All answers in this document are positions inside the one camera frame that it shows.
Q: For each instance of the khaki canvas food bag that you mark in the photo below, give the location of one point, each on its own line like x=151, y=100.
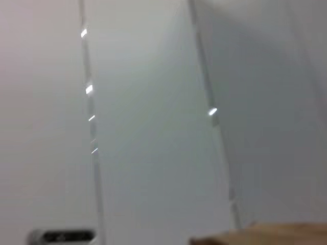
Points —
x=268, y=234

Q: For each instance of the silver black wall fixture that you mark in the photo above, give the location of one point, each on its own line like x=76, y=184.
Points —
x=64, y=236

